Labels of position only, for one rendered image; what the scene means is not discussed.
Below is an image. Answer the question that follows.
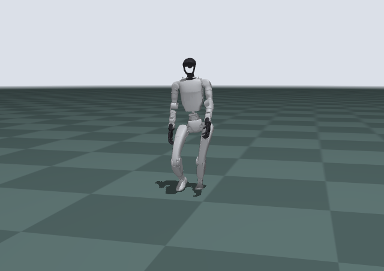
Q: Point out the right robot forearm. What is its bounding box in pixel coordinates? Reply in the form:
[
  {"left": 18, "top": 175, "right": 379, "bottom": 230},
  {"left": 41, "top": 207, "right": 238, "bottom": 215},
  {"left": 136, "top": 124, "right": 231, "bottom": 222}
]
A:
[{"left": 168, "top": 103, "right": 177, "bottom": 129}]

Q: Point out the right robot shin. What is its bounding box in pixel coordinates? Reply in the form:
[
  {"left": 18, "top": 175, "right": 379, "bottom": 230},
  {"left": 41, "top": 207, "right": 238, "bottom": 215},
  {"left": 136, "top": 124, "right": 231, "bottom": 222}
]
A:
[{"left": 170, "top": 159, "right": 185, "bottom": 180}]

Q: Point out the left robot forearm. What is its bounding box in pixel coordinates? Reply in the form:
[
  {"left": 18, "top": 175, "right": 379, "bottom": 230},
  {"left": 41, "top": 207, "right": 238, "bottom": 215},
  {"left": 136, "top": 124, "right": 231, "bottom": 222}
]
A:
[{"left": 204, "top": 99, "right": 214, "bottom": 122}]

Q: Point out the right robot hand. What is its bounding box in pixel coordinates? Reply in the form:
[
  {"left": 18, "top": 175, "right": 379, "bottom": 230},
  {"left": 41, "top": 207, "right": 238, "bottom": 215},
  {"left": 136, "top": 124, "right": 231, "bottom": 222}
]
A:
[{"left": 168, "top": 124, "right": 175, "bottom": 144}]

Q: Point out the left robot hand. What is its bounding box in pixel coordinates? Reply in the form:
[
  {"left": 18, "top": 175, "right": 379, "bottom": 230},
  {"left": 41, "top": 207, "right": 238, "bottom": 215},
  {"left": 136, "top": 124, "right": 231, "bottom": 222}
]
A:
[{"left": 202, "top": 118, "right": 211, "bottom": 138}]

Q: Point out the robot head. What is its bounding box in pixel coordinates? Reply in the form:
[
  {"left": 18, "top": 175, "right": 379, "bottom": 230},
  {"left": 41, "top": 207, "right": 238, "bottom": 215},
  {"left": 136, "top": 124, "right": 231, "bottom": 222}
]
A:
[{"left": 183, "top": 58, "right": 196, "bottom": 80}]

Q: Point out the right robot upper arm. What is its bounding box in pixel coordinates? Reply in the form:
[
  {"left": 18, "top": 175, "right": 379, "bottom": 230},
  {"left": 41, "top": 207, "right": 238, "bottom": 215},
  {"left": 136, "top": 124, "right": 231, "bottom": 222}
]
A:
[{"left": 171, "top": 81, "right": 180, "bottom": 109}]

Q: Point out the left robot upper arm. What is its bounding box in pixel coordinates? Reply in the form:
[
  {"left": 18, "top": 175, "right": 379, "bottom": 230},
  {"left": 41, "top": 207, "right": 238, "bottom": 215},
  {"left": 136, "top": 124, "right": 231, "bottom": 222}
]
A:
[{"left": 201, "top": 79, "right": 212, "bottom": 107}]

